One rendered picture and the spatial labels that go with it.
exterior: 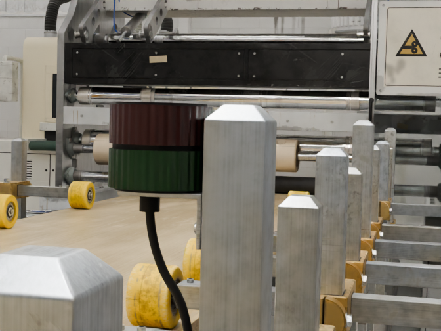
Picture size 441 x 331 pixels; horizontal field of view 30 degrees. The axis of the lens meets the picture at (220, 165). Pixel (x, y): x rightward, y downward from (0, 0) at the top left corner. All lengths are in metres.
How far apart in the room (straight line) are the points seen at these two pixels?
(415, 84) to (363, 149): 1.55
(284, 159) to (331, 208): 2.10
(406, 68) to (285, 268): 2.31
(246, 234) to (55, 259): 0.24
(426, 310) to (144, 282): 0.34
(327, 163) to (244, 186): 0.50
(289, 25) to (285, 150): 6.51
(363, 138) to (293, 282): 0.76
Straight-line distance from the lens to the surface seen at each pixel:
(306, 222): 0.70
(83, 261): 0.23
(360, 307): 1.01
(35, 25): 10.48
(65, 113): 3.29
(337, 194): 0.95
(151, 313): 1.04
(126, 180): 0.46
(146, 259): 1.59
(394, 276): 1.25
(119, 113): 0.46
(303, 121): 3.03
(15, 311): 0.22
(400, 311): 1.00
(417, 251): 1.50
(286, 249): 0.71
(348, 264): 1.18
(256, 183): 0.45
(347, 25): 7.15
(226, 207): 0.45
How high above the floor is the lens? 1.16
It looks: 3 degrees down
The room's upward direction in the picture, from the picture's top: 1 degrees clockwise
